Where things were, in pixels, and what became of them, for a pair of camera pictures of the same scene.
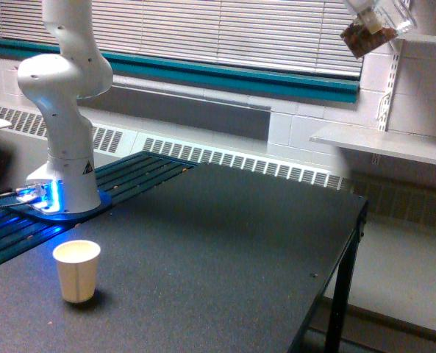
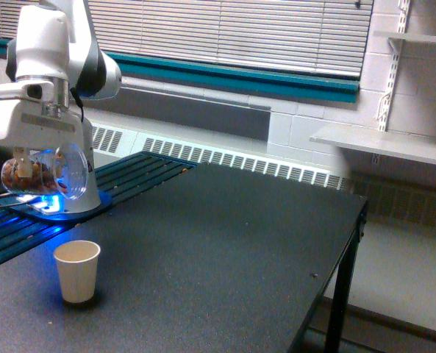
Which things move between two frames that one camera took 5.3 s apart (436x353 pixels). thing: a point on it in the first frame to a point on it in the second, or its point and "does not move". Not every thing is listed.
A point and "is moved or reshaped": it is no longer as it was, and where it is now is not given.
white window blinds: [295, 34] does not move
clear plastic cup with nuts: [375, 23] is moved or reshaped
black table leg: [335, 334] does not move
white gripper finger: [371, 20] to [36, 115]
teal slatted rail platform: [4, 230] does not move
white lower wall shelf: [423, 148] does not move
